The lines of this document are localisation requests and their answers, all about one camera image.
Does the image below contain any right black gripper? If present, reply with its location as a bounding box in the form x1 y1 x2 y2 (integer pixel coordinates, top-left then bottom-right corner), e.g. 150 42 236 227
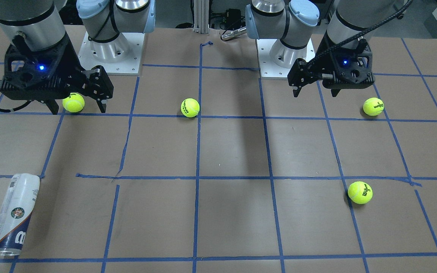
0 34 114 115

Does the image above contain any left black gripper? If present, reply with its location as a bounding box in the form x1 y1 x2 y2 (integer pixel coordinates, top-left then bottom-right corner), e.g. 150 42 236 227
287 38 375 98

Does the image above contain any clear tennis ball can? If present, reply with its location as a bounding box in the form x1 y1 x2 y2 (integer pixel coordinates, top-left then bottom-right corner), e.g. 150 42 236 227
0 173 40 256

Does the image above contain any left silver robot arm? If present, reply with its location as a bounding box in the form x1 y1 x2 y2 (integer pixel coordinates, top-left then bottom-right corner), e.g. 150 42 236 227
245 0 412 97

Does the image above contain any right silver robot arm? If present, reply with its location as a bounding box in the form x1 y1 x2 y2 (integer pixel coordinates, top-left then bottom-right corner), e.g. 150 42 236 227
0 0 156 115

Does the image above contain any tennis ball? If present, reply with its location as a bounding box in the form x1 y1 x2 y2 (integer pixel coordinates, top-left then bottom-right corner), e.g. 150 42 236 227
362 98 384 116
62 92 85 113
347 181 373 204
180 98 200 118

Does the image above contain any tennis ball centre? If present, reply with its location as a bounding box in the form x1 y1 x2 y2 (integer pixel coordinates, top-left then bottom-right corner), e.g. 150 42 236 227
180 98 200 118

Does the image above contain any silver cylinder connector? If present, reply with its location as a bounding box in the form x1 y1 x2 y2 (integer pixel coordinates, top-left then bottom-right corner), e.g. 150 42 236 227
220 27 247 41

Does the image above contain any black electronics box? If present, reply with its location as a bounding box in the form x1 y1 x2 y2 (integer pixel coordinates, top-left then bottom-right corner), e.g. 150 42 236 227
222 8 242 25

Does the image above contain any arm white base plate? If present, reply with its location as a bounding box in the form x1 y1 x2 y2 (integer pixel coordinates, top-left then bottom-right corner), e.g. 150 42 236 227
256 39 316 80
78 33 145 76

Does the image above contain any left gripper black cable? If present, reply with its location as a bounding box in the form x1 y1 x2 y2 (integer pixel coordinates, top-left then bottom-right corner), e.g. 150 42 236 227
307 0 414 69

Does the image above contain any aluminium profile post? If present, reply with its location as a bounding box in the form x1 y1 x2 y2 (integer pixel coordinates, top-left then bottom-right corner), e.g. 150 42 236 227
193 0 210 35

